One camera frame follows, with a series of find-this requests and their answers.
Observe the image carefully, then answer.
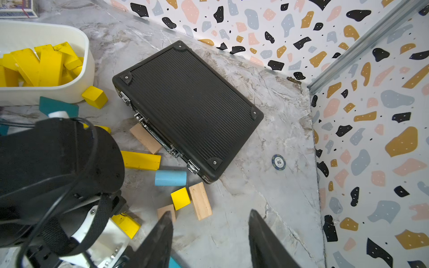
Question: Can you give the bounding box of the yellow cube near case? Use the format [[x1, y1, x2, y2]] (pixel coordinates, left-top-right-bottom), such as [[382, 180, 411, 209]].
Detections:
[[82, 86, 108, 109]]

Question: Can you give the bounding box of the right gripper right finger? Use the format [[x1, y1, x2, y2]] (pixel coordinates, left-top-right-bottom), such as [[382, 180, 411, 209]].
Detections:
[[249, 209, 299, 268]]

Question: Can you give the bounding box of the yellow cube by cylinder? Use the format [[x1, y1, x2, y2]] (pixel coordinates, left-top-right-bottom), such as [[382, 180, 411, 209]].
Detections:
[[171, 187, 191, 211]]

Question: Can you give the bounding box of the long teal block centre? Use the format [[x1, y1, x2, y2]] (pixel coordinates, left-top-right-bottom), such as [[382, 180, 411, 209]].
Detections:
[[168, 258, 181, 268]]

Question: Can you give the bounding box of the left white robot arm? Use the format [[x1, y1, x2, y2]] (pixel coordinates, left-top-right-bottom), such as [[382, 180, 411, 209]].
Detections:
[[1, 112, 130, 268]]

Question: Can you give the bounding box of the tan wood block by case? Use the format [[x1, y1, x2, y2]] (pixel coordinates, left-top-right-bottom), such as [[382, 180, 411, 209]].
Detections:
[[130, 124, 163, 154]]

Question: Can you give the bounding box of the teal wedge block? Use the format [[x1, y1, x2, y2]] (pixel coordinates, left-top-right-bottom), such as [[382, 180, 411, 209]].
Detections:
[[39, 97, 79, 118]]

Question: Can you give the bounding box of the light blue cylinder block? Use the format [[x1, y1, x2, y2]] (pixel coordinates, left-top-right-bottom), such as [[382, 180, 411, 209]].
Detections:
[[155, 170, 187, 186]]

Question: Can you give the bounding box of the black hard case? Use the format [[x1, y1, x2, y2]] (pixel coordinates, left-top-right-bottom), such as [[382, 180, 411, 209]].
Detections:
[[112, 41, 264, 184]]

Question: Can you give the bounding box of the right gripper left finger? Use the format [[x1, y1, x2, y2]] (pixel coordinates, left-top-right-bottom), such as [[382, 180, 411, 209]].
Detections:
[[124, 211, 173, 268]]

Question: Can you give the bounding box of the white plastic bin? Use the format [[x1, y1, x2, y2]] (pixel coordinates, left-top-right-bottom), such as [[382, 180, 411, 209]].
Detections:
[[1, 21, 95, 106]]

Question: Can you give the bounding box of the small playing card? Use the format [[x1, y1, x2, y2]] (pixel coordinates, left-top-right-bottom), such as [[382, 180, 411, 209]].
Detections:
[[1, 0, 39, 19]]

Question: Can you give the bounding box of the round poker chip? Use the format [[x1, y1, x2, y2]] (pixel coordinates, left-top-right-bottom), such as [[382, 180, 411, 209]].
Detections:
[[271, 154, 286, 170]]

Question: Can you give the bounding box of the yellow block pile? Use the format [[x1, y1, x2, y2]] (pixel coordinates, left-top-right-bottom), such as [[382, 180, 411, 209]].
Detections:
[[112, 213, 141, 239]]

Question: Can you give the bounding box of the long yellow block right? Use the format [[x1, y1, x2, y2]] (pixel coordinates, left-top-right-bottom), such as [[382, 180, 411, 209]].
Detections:
[[121, 151, 162, 171]]

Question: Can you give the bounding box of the light wood block right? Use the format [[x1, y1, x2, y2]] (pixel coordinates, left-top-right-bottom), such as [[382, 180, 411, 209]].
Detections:
[[189, 182, 213, 221]]

